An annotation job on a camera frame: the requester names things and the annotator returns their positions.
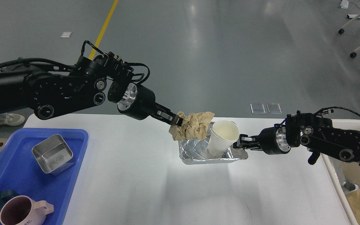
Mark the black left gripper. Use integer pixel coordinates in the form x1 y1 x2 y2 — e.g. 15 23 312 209
117 83 184 127

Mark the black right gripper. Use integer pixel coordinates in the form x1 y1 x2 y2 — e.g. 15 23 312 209
232 127 291 155

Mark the white paper cup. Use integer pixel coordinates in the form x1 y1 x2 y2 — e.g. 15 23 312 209
207 120 240 157

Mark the brown paper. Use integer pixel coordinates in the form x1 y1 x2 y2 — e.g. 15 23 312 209
168 111 215 141

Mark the aluminium foil tray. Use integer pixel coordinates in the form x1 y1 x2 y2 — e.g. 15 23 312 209
178 122 248 165

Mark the stainless steel rectangular container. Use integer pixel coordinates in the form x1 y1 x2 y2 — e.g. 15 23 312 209
32 134 75 176

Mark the pink ceramic mug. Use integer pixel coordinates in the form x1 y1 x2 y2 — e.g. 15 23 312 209
0 195 54 225

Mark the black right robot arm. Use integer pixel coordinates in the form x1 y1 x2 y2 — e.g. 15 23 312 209
232 106 360 165

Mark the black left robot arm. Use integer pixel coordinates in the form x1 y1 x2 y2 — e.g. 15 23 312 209
0 40 184 126

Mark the left clear floor plate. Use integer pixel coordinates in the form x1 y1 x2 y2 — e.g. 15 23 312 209
250 103 266 114

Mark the clear floor plate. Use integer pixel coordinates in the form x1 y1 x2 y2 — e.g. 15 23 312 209
250 103 266 114
266 103 282 114

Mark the right clear floor plate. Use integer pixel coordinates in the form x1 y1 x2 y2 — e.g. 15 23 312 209
266 103 282 114

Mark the white plastic bin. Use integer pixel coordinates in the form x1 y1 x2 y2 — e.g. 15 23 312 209
322 120 360 225

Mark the white paper on floor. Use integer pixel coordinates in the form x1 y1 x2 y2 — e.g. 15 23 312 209
60 32 72 38

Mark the white sneaker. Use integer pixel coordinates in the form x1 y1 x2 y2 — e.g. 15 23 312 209
0 113 25 126

